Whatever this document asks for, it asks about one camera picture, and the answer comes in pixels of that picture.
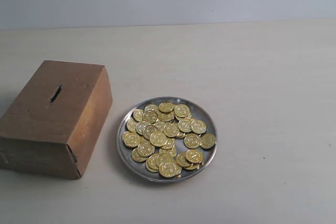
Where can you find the brown cardboard coin box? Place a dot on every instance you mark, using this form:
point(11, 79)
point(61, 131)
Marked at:
point(52, 126)

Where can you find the gold coin top centre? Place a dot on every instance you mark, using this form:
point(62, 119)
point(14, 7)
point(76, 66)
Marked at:
point(166, 107)

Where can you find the gold coin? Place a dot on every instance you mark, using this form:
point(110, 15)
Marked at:
point(169, 169)
point(166, 107)
point(158, 139)
point(181, 110)
point(138, 115)
point(198, 126)
point(131, 139)
point(194, 156)
point(137, 157)
point(145, 149)

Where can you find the gold coin top right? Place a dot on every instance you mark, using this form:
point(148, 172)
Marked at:
point(181, 110)

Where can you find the round steel plate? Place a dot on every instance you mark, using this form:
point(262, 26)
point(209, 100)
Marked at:
point(139, 168)

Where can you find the gold coin upper left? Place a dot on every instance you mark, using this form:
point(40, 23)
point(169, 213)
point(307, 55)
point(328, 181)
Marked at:
point(138, 115)

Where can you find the gold coin upper right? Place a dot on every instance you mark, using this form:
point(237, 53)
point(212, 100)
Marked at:
point(198, 126)

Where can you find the gold coin left lower middle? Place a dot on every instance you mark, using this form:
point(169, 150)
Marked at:
point(145, 149)

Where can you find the gold coin far left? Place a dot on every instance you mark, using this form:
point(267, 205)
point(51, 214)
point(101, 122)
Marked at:
point(131, 139)

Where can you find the gold coin right edge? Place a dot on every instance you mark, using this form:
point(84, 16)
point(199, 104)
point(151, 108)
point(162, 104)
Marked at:
point(208, 140)

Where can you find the gold coin bottom right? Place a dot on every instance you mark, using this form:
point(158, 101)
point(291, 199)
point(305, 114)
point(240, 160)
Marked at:
point(194, 156)

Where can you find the gold coin front bottom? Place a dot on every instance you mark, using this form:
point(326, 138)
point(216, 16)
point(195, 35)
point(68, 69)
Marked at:
point(169, 169)

